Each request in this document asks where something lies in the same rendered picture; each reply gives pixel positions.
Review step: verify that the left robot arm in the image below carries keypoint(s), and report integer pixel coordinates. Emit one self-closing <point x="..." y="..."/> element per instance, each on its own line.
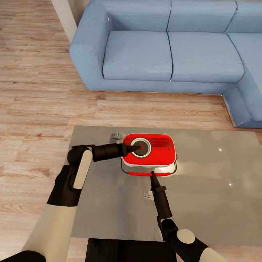
<point x="50" y="238"/>

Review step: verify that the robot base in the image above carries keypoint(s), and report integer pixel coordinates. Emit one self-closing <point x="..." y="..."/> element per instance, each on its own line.
<point x="116" y="250"/>

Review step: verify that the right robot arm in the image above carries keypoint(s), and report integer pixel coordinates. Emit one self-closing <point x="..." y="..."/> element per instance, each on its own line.
<point x="182" y="241"/>

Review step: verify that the coffee table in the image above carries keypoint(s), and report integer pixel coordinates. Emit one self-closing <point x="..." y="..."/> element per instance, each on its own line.
<point x="214" y="190"/>

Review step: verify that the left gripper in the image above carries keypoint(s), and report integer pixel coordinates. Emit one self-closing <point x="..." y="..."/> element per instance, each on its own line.
<point x="116" y="150"/>

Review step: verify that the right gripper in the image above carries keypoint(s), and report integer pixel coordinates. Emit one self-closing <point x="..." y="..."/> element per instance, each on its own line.
<point x="160" y="198"/>

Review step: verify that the sofa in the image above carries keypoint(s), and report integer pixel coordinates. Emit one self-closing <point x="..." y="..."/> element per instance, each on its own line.
<point x="175" y="47"/>

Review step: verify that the radio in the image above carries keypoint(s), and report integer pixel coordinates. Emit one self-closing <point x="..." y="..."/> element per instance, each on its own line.
<point x="157" y="151"/>

